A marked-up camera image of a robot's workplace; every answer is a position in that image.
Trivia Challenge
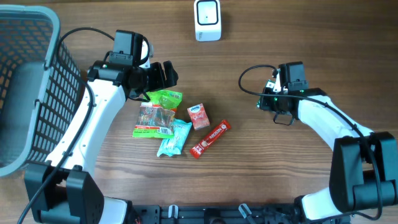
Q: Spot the green snack bag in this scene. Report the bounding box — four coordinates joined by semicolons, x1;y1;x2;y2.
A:
132;90;183;139

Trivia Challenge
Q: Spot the red tissue pack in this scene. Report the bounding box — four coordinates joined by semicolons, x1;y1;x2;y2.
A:
187;103;210;130

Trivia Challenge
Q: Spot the mint green pack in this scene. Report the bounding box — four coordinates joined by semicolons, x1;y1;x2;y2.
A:
157;119;192;157

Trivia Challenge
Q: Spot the red Nescafe stick sachet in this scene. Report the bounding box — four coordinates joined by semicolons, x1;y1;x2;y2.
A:
190;119;231;159

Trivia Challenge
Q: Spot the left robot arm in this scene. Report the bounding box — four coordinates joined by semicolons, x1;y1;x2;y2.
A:
24;30;178;223

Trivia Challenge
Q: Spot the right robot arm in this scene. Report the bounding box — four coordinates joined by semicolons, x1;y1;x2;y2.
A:
259;62;397;221

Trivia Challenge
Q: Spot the white barcode scanner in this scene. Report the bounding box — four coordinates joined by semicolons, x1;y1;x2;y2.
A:
193;0;222;42

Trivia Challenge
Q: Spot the dark grey plastic basket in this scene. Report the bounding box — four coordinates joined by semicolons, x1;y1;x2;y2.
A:
1;4;83;177

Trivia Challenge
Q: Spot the right black cable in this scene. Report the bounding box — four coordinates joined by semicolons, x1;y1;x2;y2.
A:
238;64;384;222

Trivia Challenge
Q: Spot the black cable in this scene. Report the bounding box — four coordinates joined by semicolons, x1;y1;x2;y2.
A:
238;64;384;222
17;27;116;224

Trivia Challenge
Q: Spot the left black cable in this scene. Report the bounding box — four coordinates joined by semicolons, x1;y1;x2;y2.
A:
17;27;116;224

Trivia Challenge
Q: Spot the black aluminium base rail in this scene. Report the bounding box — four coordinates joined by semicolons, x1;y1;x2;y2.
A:
124;203;351;224

